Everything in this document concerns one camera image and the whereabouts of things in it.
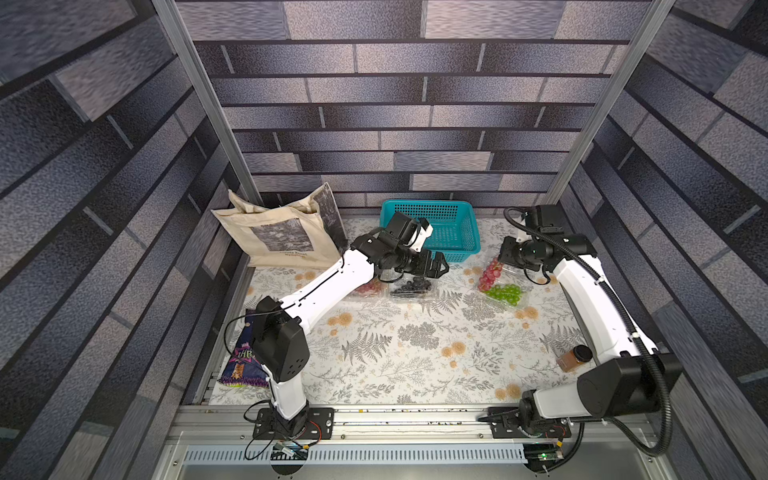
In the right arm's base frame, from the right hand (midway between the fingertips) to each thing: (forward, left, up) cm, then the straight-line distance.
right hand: (504, 251), depth 81 cm
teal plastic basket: (+31, +7, -21) cm, 39 cm away
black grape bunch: (+1, +23, -20) cm, 31 cm away
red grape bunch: (-2, +2, -9) cm, 10 cm away
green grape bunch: (-1, -7, -20) cm, 21 cm away
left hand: (-6, +19, +1) cm, 20 cm away
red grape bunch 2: (-1, +38, -18) cm, 42 cm away
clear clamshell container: (-4, +34, -17) cm, 38 cm away
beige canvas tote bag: (+11, +59, -4) cm, 60 cm away
